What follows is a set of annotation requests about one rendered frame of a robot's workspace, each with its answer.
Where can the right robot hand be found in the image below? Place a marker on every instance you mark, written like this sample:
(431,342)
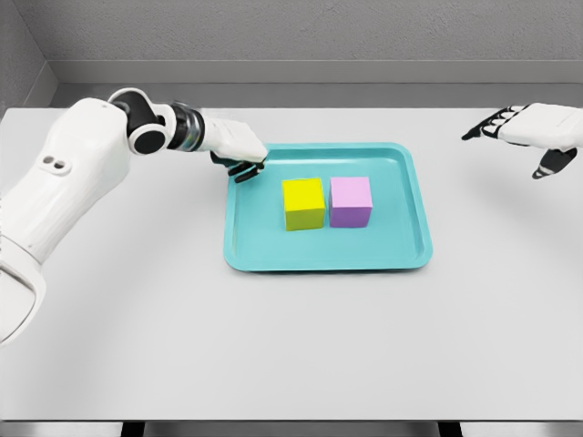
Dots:
(542,125)

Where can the yellow cube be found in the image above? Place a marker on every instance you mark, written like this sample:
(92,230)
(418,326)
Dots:
(303,205)

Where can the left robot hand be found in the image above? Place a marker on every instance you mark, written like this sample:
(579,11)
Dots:
(237,143)

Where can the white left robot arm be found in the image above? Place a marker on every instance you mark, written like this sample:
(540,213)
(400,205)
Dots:
(77,150)

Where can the pink cube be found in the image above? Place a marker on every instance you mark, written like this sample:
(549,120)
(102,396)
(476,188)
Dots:
(350,202)

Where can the teal plastic tray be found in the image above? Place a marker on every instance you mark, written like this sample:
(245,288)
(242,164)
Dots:
(328,255)

